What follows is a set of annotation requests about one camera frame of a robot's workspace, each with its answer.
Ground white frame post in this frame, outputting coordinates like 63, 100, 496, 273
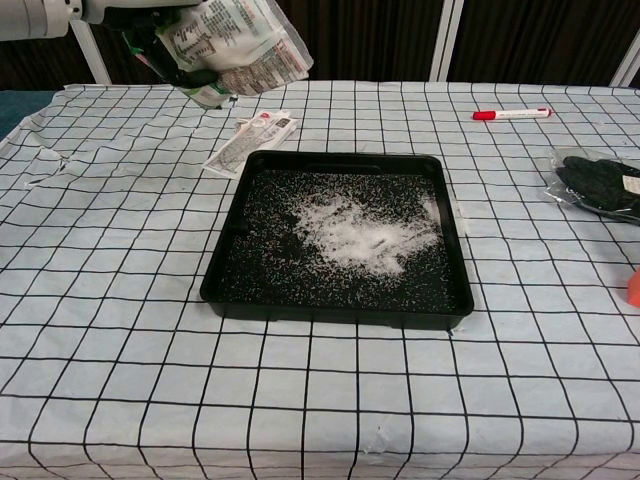
69, 19, 114, 85
428, 0, 465, 82
609, 38, 640, 88

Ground black glove in clear bag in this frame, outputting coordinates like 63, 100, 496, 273
544, 147, 640, 226

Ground black square plastic tray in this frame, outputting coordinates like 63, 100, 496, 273
199, 148, 475, 331

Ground white powder pile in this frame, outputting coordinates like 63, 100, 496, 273
294, 192, 442, 277

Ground white black-grid tablecloth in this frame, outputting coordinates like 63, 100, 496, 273
0, 79, 640, 480

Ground teal cloth surface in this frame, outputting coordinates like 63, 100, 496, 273
0, 89, 54, 142

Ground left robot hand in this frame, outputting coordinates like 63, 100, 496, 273
82, 0, 222, 90

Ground flat white printed sachet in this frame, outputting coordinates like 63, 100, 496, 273
201, 109, 300, 180

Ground white green-trimmed pouch bag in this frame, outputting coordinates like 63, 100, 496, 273
154, 0, 315, 109

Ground white marker with red cap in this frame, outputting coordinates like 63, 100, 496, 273
472, 106, 555, 122

